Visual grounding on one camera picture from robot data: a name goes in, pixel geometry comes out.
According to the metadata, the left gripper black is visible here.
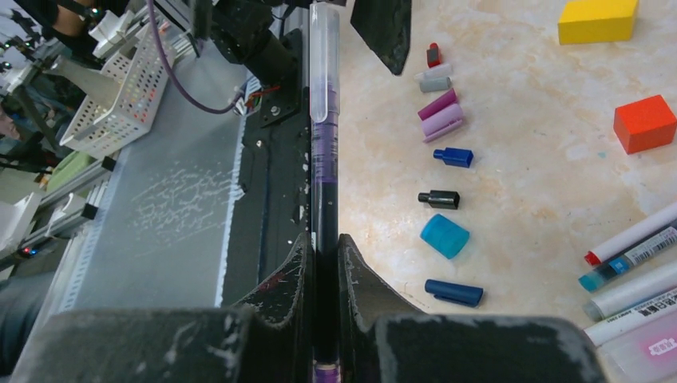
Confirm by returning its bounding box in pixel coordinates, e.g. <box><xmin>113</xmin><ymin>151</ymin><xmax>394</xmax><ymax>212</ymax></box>
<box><xmin>190</xmin><ymin>0</ymin><xmax>412</xmax><ymax>80</ymax></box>

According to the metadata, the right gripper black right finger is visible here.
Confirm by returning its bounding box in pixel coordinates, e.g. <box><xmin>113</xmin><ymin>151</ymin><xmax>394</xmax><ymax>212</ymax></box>
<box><xmin>338</xmin><ymin>235</ymin><xmax>607</xmax><ymax>382</ymax></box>

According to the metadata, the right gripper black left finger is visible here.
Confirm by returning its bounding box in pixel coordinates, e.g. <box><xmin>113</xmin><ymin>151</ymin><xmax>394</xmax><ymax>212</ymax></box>
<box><xmin>12</xmin><ymin>234</ymin><xmax>314</xmax><ymax>382</ymax></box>

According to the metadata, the red pen cap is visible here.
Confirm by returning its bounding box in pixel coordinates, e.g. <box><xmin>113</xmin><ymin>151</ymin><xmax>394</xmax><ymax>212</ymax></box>
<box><xmin>426</xmin><ymin>42</ymin><xmax>442</xmax><ymax>69</ymax></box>

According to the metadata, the clear pen cap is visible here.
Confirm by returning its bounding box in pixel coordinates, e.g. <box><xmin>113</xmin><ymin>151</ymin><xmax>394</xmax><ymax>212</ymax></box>
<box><xmin>309</xmin><ymin>2</ymin><xmax>340</xmax><ymax>122</ymax></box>

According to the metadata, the grey pen cap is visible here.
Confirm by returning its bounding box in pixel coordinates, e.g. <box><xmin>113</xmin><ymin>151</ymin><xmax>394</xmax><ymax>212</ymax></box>
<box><xmin>414</xmin><ymin>64</ymin><xmax>452</xmax><ymax>93</ymax></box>

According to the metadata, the thin purple pen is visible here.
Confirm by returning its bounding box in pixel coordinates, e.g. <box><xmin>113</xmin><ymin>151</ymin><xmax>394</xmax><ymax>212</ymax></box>
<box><xmin>311</xmin><ymin>85</ymin><xmax>340</xmax><ymax>382</ymax></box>

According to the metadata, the magenta pen cap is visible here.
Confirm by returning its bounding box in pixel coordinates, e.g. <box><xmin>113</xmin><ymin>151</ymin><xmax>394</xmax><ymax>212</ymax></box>
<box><xmin>418</xmin><ymin>89</ymin><xmax>457</xmax><ymax>120</ymax></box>

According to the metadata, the navy blue pen cap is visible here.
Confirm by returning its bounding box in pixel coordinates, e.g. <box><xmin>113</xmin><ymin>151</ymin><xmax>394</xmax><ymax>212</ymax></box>
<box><xmin>424</xmin><ymin>279</ymin><xmax>484</xmax><ymax>308</ymax></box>

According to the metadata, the pink highlighter cap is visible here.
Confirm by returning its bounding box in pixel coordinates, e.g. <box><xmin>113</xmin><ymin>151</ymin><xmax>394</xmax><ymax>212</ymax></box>
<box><xmin>421</xmin><ymin>104</ymin><xmax>465</xmax><ymax>143</ymax></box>

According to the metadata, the teal highlighter cap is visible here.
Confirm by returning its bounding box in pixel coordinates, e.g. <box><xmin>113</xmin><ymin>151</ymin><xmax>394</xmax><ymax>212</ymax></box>
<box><xmin>420</xmin><ymin>214</ymin><xmax>470</xmax><ymax>259</ymax></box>

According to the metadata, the black pen cap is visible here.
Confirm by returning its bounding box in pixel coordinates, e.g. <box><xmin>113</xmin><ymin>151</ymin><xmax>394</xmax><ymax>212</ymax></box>
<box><xmin>418</xmin><ymin>190</ymin><xmax>461</xmax><ymax>210</ymax></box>

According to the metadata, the magenta capped white marker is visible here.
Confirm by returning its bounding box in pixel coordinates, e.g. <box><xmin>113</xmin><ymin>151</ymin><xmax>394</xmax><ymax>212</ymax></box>
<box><xmin>584</xmin><ymin>288</ymin><xmax>676</xmax><ymax>346</ymax></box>

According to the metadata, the blue teal pen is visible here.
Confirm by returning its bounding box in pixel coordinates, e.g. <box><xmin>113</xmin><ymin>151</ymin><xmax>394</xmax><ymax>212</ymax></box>
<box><xmin>578</xmin><ymin>220</ymin><xmax>676</xmax><ymax>292</ymax></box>

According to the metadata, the pink highlighter pen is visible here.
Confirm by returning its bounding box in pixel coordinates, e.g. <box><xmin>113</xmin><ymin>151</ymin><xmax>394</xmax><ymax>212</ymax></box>
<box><xmin>599</xmin><ymin>313</ymin><xmax>676</xmax><ymax>382</ymax></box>

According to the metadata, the red capped white marker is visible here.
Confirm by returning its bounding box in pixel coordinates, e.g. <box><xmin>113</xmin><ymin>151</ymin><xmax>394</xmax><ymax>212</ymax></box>
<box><xmin>584</xmin><ymin>203</ymin><xmax>676</xmax><ymax>267</ymax></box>

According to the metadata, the yellow block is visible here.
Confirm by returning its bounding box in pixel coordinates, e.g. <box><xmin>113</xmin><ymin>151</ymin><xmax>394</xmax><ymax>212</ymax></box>
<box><xmin>557</xmin><ymin>0</ymin><xmax>639</xmax><ymax>45</ymax></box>

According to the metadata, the white perforated basket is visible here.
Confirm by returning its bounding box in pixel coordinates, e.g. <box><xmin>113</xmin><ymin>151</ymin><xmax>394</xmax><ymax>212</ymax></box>
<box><xmin>48</xmin><ymin>24</ymin><xmax>168</xmax><ymax>159</ymax></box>

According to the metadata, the small red block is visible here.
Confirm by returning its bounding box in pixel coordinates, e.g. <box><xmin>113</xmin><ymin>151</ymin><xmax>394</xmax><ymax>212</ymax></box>
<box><xmin>613</xmin><ymin>95</ymin><xmax>676</xmax><ymax>155</ymax></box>

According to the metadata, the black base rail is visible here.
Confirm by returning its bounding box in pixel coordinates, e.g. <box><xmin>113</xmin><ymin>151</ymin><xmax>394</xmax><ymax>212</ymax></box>
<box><xmin>221</xmin><ymin>29</ymin><xmax>311</xmax><ymax>306</ymax></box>

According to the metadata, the white cable duct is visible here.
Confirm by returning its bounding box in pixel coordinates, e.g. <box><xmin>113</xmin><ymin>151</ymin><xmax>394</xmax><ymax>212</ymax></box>
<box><xmin>51</xmin><ymin>174</ymin><xmax>121</xmax><ymax>314</ymax></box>

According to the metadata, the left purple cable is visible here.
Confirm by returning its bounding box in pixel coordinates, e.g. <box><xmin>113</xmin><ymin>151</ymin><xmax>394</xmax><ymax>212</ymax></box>
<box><xmin>145</xmin><ymin>0</ymin><xmax>247</xmax><ymax>115</ymax></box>

